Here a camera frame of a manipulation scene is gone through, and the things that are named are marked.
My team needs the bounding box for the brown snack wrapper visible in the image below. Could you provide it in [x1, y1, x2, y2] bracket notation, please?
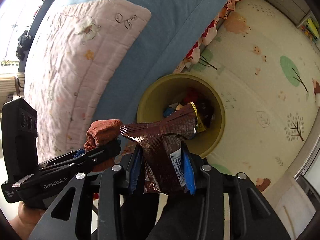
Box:
[120, 101, 198, 194]

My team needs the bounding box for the rust brown sock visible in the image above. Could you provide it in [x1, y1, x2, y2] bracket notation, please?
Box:
[84, 119, 123, 152]

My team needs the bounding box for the person's left hand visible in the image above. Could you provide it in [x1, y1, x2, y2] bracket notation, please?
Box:
[9, 202, 45, 240]

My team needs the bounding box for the person's black trouser leg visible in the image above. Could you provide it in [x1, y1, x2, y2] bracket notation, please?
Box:
[91, 154, 226, 240]

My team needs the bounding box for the cartoon patterned play mat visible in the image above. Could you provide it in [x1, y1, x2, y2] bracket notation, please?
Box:
[175, 0, 320, 240]

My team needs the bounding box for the pink patterned quilt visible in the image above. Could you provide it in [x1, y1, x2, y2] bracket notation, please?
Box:
[24, 0, 151, 161]

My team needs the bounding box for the blue bed sheet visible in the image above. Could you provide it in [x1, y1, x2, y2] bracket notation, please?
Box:
[54, 0, 228, 124]

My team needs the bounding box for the black left camera box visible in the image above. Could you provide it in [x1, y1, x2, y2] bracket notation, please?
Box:
[1, 98, 39, 203]

